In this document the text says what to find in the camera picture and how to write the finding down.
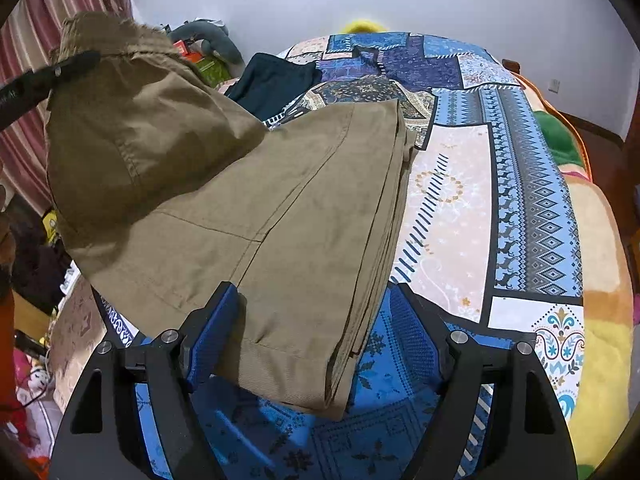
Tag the khaki pants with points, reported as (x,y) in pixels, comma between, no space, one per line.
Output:
(164,188)

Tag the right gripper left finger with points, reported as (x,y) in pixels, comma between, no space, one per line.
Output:
(101,436)

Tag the orange box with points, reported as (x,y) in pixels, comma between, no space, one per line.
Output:
(188,53)

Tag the striped red curtain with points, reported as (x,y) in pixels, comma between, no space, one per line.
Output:
(31,32)

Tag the green storage bag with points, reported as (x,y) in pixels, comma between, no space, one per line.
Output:
(213,70)

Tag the yellow headboard cushion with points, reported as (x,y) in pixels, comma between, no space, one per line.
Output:
(363,26)

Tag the yellow fleece blanket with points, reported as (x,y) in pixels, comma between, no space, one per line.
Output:
(602,410)

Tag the blue patchwork bedspread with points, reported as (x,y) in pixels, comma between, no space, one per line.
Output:
(488,234)

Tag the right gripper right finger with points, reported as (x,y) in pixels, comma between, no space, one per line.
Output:
(525,437)

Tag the grey plush toy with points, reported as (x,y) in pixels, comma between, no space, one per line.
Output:
(214,38)

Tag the dark navy garment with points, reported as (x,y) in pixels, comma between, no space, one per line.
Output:
(270,84)

